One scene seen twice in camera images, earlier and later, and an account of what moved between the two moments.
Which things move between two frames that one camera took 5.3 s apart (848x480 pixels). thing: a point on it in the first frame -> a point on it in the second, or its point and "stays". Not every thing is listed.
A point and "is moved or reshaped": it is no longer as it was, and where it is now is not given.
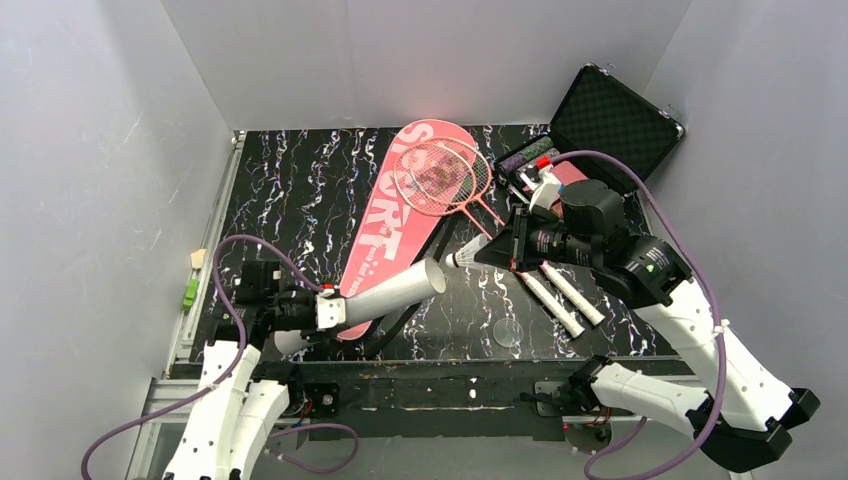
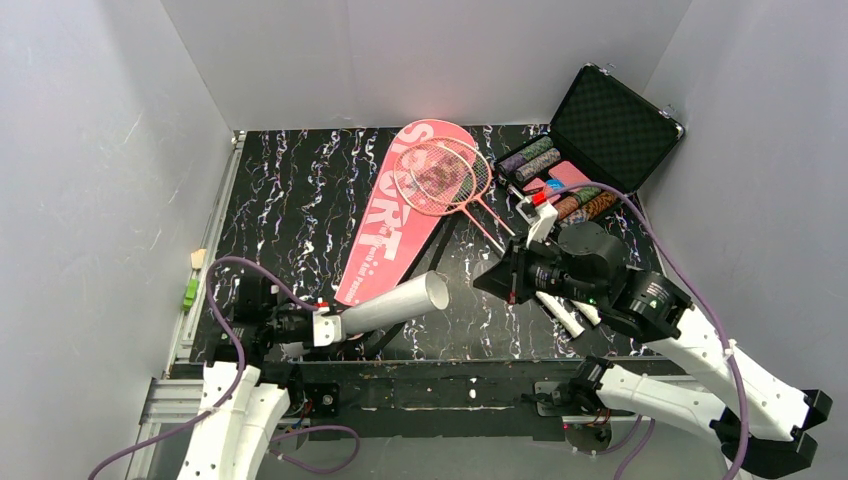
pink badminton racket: x=439 y=178 stays
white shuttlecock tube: x=425 y=280 is moved or reshaped
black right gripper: x=520 y=240 -> x=520 y=271
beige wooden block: x=198 y=258 stays
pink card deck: x=567 y=173 stays
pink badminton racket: x=458 y=173 stays
